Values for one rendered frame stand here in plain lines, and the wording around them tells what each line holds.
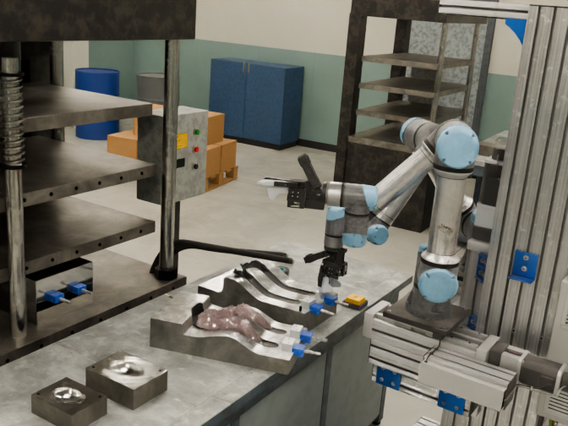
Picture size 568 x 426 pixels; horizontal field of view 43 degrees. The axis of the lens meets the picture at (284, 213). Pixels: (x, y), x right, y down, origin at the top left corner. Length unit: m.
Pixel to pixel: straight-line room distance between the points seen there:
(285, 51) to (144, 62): 2.57
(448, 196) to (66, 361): 1.33
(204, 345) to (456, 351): 0.83
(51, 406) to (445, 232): 1.23
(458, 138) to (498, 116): 7.02
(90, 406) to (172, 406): 0.25
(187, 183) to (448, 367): 1.56
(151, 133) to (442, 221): 1.50
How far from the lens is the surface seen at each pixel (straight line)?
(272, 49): 10.28
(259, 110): 9.80
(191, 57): 11.09
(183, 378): 2.39
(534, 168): 2.35
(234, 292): 2.82
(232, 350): 2.46
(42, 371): 2.46
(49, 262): 2.75
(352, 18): 6.77
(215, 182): 7.72
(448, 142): 2.08
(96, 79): 9.71
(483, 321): 2.53
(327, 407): 3.07
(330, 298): 2.77
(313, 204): 2.17
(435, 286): 2.20
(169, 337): 2.53
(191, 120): 3.27
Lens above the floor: 2.00
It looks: 17 degrees down
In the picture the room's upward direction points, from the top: 4 degrees clockwise
